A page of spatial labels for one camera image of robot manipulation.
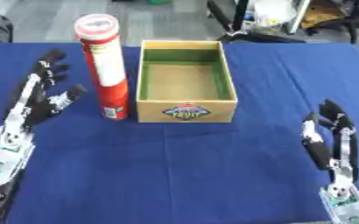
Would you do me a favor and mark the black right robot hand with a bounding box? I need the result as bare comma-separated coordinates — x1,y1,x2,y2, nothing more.
300,98,359,187

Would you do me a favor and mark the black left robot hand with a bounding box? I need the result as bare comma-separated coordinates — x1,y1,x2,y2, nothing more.
2,48,89,130

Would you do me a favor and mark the tan cardboard box green inside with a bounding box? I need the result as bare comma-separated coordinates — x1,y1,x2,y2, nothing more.
135,39,240,123

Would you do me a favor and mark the red and white cylindrical can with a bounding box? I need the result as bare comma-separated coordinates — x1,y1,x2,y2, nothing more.
72,13,132,121

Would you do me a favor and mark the black office chair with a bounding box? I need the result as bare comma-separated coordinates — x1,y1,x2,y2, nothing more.
300,0,359,45

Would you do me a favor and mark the black tripod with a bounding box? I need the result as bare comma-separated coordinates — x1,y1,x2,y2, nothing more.
205,0,308,44

